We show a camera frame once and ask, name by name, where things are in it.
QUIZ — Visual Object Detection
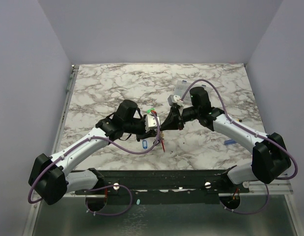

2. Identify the bunch of silver keys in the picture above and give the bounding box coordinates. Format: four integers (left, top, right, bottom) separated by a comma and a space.
153, 132, 164, 144

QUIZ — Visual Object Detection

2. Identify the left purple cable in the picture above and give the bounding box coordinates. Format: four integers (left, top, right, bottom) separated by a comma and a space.
28, 111, 160, 217

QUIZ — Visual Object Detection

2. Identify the clear plastic organizer box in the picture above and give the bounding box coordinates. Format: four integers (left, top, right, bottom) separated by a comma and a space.
173, 80, 206, 98

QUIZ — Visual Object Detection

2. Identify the blue red marker pen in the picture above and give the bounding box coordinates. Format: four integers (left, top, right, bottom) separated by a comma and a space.
224, 139, 236, 146

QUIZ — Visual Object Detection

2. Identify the aluminium frame rail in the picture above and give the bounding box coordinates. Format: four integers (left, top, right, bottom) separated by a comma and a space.
33, 177, 294, 197

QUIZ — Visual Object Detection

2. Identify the blue key tag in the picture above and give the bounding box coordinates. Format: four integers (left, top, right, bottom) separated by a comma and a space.
142, 140, 148, 149

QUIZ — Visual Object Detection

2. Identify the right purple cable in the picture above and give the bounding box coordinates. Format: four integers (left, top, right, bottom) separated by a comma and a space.
180, 80, 299, 215

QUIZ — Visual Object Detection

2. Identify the green key tag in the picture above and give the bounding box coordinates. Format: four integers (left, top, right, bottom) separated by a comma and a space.
146, 108, 155, 114

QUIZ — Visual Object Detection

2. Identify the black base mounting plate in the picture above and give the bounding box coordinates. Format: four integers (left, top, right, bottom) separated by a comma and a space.
75, 170, 249, 205

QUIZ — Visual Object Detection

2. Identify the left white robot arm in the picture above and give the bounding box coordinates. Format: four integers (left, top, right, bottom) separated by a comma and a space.
28, 100, 160, 205

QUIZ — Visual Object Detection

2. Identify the purple cable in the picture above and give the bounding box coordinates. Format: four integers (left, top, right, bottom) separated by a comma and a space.
180, 80, 299, 215
28, 111, 160, 217

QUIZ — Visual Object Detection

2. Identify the red black key holder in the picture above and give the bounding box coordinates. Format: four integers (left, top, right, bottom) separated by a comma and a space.
160, 138, 166, 152

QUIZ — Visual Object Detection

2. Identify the left side aluminium rail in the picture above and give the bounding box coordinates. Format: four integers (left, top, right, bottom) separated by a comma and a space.
51, 64, 80, 154

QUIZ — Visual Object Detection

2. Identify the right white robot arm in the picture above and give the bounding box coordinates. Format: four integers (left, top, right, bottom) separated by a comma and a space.
161, 87, 291, 192

